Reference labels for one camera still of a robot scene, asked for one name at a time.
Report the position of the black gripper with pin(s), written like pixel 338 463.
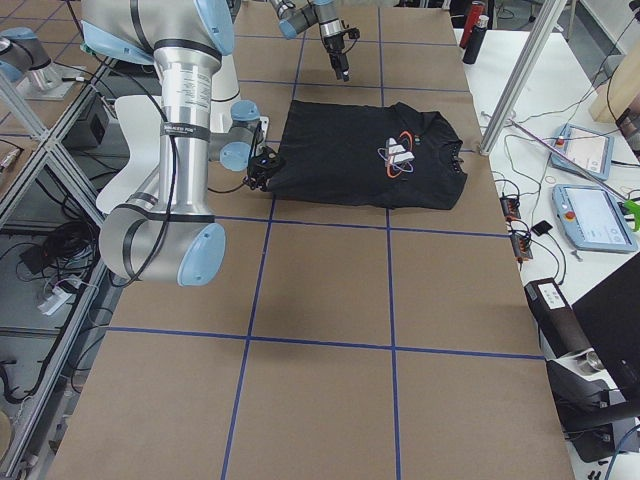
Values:
pixel 255 181
pixel 333 48

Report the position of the black graphic t-shirt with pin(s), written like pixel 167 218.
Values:
pixel 389 157

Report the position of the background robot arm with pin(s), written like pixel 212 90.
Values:
pixel 24 56

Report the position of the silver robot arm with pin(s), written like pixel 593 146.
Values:
pixel 166 231
pixel 294 20

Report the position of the white chair seat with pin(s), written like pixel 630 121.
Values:
pixel 139 121

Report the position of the black bottle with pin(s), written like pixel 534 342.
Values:
pixel 475 40

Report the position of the red bottle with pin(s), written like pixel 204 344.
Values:
pixel 476 9

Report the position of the purple metal rod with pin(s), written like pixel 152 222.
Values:
pixel 577 169

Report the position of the upper orange circuit board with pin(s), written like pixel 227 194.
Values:
pixel 510 208

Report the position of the orange circuit board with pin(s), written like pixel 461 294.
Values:
pixel 510 208
pixel 521 249

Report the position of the white power strip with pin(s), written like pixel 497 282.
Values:
pixel 59 295

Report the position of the lower orange circuit board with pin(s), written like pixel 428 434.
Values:
pixel 521 249

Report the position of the small black square pad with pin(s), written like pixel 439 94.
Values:
pixel 541 228

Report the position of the upper teach pendant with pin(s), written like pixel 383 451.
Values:
pixel 587 148

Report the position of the teach pendant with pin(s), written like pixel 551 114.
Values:
pixel 592 220
pixel 587 148

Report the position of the wooden board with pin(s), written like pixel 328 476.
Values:
pixel 620 91

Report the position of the lower teach pendant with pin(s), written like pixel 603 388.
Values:
pixel 592 220

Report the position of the green plastic object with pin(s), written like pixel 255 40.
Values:
pixel 633 209

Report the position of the black label printer box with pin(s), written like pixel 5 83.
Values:
pixel 555 317

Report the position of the black monitor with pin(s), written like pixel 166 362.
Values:
pixel 609 316

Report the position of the black monitor stand base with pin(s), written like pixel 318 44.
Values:
pixel 594 416

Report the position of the white pedestal column with base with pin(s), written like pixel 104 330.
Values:
pixel 225 85

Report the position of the aluminium frame post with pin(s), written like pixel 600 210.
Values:
pixel 541 30

